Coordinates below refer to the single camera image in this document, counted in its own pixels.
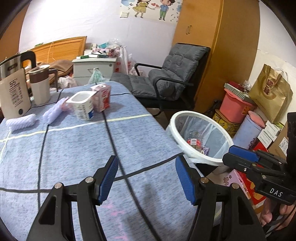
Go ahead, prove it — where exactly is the cartoon couple wall sticker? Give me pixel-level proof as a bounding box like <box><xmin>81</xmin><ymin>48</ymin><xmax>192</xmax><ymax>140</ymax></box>
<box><xmin>120</xmin><ymin>0</ymin><xmax>183</xmax><ymax>22</ymax></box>

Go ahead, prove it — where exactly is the brown cardboard box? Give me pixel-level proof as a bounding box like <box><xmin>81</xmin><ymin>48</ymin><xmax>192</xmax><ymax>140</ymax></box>
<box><xmin>268</xmin><ymin>123</ymin><xmax>289</xmax><ymax>160</ymax></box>

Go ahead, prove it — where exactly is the person's right hand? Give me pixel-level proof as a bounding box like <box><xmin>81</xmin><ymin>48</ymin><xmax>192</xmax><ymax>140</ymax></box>
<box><xmin>260</xmin><ymin>199</ymin><xmax>296</xmax><ymax>229</ymax></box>

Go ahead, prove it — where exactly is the beige cup with brown band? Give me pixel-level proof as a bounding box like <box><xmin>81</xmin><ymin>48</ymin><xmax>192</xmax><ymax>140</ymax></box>
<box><xmin>28</xmin><ymin>64</ymin><xmax>58</xmax><ymax>106</ymax></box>

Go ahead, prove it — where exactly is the pink plastic bucket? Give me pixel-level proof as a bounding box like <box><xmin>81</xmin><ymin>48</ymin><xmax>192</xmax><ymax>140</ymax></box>
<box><xmin>219</xmin><ymin>89</ymin><xmax>256</xmax><ymax>123</ymax></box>

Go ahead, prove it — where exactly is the white nightstand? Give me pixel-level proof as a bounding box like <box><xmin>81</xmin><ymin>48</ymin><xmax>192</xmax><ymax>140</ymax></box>
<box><xmin>72</xmin><ymin>57</ymin><xmax>117</xmax><ymax>86</ymax></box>

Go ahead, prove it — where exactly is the wooden headboard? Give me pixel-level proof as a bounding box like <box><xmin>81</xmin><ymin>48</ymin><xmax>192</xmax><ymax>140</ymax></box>
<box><xmin>20</xmin><ymin>36</ymin><xmax>88</xmax><ymax>64</ymax></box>

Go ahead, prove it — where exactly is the tall wooden wardrobe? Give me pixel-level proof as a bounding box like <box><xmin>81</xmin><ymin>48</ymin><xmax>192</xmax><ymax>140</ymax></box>
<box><xmin>172</xmin><ymin>0</ymin><xmax>260</xmax><ymax>112</ymax></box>

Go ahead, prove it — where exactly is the green white plastic bag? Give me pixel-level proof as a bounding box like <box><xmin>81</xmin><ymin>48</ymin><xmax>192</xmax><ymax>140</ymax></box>
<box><xmin>89</xmin><ymin>67</ymin><xmax>104</xmax><ymax>84</ymax></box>

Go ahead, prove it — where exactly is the stack of white cartons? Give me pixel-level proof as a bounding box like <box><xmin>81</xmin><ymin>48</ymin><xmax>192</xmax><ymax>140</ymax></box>
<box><xmin>258</xmin><ymin>120</ymin><xmax>285</xmax><ymax>149</ymax></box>

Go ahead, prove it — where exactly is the red gift box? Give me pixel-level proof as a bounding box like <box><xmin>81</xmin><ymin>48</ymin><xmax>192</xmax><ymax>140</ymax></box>
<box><xmin>236</xmin><ymin>141</ymin><xmax>266</xmax><ymax>205</ymax></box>

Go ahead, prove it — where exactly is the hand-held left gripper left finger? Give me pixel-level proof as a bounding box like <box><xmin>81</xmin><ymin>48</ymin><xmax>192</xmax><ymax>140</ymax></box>
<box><xmin>26</xmin><ymin>155</ymin><xmax>119</xmax><ymax>241</ymax></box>

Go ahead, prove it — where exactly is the pink milk carton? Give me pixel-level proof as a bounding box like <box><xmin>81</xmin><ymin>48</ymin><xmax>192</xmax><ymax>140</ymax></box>
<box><xmin>90</xmin><ymin>84</ymin><xmax>111</xmax><ymax>113</ymax></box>

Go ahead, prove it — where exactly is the grey cushioned armchair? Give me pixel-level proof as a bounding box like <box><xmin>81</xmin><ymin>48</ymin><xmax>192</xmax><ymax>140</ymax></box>
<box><xmin>110</xmin><ymin>43</ymin><xmax>211</xmax><ymax>112</ymax></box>

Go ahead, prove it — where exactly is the yellow patterned box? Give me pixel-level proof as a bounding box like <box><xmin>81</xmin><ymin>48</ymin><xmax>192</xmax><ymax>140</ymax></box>
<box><xmin>212</xmin><ymin>110</ymin><xmax>242</xmax><ymax>138</ymax></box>

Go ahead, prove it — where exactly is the cream electric kettle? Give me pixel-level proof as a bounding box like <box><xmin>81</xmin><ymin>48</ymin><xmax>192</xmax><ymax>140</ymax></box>
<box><xmin>0</xmin><ymin>51</ymin><xmax>36</xmax><ymax>118</ymax></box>

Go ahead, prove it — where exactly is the white round trash bin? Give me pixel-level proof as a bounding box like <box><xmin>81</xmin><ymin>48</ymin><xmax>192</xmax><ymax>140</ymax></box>
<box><xmin>166</xmin><ymin>111</ymin><xmax>234</xmax><ymax>166</ymax></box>

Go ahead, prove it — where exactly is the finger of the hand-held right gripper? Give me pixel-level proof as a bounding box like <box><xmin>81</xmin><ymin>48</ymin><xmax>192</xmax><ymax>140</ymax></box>
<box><xmin>229</xmin><ymin>145</ymin><xmax>287</xmax><ymax>167</ymax></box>
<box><xmin>222</xmin><ymin>153</ymin><xmax>285</xmax><ymax>176</ymax></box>

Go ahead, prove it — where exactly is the striped gift box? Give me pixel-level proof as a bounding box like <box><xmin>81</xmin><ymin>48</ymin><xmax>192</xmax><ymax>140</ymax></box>
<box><xmin>224</xmin><ymin>81</ymin><xmax>255</xmax><ymax>102</ymax></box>

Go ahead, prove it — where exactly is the white fluffy roll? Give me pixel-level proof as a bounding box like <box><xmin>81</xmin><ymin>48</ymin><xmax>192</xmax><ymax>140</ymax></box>
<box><xmin>6</xmin><ymin>113</ymin><xmax>37</xmax><ymax>132</ymax></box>
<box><xmin>43</xmin><ymin>97</ymin><xmax>70</xmax><ymax>124</ymax></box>

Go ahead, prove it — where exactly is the white red printed plastic bag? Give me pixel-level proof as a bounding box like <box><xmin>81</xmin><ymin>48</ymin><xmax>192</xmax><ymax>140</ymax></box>
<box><xmin>116</xmin><ymin>46</ymin><xmax>134</xmax><ymax>75</ymax></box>

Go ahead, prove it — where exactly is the blue bin with pink lid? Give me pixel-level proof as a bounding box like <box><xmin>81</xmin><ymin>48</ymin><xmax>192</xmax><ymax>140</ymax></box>
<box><xmin>232</xmin><ymin>111</ymin><xmax>266</xmax><ymax>150</ymax></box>

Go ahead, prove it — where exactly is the brown paper shopping bag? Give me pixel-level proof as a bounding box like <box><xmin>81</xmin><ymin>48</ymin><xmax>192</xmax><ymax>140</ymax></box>
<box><xmin>248</xmin><ymin>64</ymin><xmax>294</xmax><ymax>123</ymax></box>

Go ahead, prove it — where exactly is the pink floral box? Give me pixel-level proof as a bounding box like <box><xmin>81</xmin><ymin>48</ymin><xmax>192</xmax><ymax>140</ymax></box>
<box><xmin>223</xmin><ymin>169</ymin><xmax>251</xmax><ymax>200</ymax></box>

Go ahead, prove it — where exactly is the red cartoon drink can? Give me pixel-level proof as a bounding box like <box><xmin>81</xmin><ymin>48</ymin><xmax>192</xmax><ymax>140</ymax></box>
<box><xmin>187</xmin><ymin>138</ymin><xmax>202</xmax><ymax>151</ymax></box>

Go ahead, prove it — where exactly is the brown fleece blanket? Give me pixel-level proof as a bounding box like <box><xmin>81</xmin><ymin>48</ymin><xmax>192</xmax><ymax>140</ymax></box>
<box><xmin>38</xmin><ymin>60</ymin><xmax>74</xmax><ymax>77</ymax></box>

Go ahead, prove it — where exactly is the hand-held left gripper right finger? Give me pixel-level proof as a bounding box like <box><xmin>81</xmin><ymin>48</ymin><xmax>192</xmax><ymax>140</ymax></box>
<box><xmin>175</xmin><ymin>155</ymin><xmax>266</xmax><ymax>241</ymax></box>

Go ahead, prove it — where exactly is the white yogurt cup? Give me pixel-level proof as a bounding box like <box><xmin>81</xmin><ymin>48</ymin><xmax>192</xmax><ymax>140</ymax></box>
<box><xmin>66</xmin><ymin>91</ymin><xmax>96</xmax><ymax>121</ymax></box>

